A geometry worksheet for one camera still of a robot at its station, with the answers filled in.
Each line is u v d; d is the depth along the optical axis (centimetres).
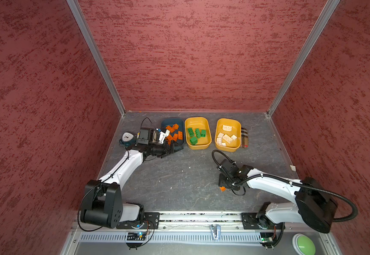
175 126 110
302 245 67
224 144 101
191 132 107
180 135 104
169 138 103
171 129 110
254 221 74
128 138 100
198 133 105
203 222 76
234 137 105
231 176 66
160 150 73
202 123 111
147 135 67
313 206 42
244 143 100
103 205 41
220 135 106
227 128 110
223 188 83
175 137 105
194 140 99
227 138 103
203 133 106
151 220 75
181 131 106
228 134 107
